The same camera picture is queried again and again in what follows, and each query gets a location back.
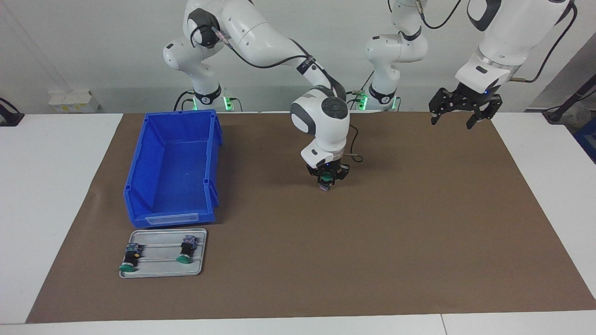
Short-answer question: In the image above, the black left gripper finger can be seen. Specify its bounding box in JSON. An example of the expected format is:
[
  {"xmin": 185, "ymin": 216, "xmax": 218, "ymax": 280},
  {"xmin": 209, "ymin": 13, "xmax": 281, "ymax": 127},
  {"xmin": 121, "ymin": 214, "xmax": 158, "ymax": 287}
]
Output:
[
  {"xmin": 465, "ymin": 94, "xmax": 504, "ymax": 130},
  {"xmin": 428, "ymin": 87, "xmax": 455, "ymax": 126}
]

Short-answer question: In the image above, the brown paper table mat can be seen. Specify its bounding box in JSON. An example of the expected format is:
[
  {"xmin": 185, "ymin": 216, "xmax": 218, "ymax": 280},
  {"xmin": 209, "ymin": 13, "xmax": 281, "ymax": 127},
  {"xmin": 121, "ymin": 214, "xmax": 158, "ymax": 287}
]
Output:
[{"xmin": 26, "ymin": 112, "xmax": 596, "ymax": 324}]

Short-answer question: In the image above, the black stand pole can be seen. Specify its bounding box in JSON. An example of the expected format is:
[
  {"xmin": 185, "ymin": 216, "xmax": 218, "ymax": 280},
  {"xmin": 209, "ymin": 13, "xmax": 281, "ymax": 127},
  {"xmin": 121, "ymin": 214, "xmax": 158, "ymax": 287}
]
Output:
[{"xmin": 542, "ymin": 72, "xmax": 596, "ymax": 124}]

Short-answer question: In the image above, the blue crate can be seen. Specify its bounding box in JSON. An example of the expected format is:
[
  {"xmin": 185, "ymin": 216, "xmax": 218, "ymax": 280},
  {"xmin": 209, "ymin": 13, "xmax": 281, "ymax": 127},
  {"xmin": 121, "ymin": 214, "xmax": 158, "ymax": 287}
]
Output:
[{"xmin": 574, "ymin": 116, "xmax": 596, "ymax": 164}]

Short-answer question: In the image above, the blue plastic storage bin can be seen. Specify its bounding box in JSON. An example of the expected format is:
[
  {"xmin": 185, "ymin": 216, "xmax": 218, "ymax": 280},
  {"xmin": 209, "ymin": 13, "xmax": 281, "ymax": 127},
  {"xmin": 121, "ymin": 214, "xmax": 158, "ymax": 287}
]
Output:
[{"xmin": 123, "ymin": 109, "xmax": 223, "ymax": 228}]

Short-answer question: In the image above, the silver metal tray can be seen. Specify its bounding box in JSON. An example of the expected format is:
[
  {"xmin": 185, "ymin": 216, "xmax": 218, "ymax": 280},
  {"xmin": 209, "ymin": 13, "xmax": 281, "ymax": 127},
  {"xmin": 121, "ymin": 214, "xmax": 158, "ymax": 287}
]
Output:
[{"xmin": 119, "ymin": 228, "xmax": 207, "ymax": 279}]

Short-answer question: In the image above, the small white box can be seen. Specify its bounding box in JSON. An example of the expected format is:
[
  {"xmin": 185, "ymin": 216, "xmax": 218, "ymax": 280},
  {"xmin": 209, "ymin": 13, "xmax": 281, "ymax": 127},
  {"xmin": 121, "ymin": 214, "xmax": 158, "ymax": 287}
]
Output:
[{"xmin": 48, "ymin": 90, "xmax": 100, "ymax": 113}]

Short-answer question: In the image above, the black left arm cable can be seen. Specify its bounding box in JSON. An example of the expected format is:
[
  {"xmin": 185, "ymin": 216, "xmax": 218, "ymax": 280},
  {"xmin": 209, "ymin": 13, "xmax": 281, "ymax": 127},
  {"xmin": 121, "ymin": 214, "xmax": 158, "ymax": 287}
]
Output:
[{"xmin": 420, "ymin": 0, "xmax": 579, "ymax": 83}]

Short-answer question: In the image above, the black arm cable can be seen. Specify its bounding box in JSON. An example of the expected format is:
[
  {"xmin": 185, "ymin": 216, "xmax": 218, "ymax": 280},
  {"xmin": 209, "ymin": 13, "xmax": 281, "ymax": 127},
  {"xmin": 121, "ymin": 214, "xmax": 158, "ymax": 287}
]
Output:
[
  {"xmin": 191, "ymin": 26, "xmax": 364, "ymax": 163},
  {"xmin": 420, "ymin": 0, "xmax": 579, "ymax": 83}
]

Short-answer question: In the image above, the black base cable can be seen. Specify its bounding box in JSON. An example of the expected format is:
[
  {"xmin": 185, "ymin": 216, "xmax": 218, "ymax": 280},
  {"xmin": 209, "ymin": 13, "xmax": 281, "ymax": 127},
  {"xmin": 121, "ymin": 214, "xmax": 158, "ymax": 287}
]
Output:
[
  {"xmin": 342, "ymin": 70, "xmax": 376, "ymax": 111},
  {"xmin": 174, "ymin": 89, "xmax": 196, "ymax": 112}
]

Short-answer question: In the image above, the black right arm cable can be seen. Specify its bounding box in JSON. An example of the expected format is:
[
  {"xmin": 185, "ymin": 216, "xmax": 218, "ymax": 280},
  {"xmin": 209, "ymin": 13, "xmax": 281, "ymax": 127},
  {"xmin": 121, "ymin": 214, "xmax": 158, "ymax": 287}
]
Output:
[{"xmin": 191, "ymin": 26, "xmax": 364, "ymax": 163}]

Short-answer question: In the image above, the black clamp mount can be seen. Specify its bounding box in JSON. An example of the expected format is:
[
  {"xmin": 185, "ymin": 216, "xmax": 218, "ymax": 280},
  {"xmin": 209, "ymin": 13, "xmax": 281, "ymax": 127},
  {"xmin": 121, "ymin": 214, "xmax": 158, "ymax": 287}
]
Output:
[{"xmin": 0, "ymin": 98, "xmax": 25, "ymax": 127}]

